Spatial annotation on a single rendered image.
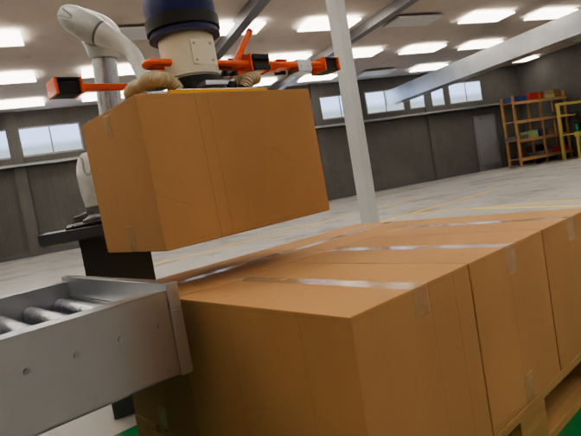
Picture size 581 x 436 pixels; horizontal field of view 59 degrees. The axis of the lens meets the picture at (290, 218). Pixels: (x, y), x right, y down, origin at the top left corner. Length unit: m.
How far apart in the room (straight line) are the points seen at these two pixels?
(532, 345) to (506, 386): 0.17
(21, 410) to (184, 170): 0.66
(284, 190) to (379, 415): 0.81
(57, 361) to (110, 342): 0.10
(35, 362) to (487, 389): 0.94
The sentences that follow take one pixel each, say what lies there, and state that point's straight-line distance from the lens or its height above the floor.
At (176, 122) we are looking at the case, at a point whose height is 0.99.
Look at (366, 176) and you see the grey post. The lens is 4.68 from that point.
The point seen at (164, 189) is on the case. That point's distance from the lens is 1.34.
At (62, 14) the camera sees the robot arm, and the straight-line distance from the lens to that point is 2.30.
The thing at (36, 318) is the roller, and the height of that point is 0.53.
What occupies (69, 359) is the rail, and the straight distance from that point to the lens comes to 1.10.
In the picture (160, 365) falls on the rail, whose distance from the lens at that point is 1.18.
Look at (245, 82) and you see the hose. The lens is 1.64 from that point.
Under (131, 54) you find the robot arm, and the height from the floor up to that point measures 1.37.
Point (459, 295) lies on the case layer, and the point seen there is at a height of 0.49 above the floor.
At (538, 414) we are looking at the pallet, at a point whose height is 0.10.
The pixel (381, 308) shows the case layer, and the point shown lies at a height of 0.53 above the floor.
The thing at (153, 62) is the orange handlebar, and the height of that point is 1.19.
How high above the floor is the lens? 0.78
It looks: 4 degrees down
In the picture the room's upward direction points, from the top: 10 degrees counter-clockwise
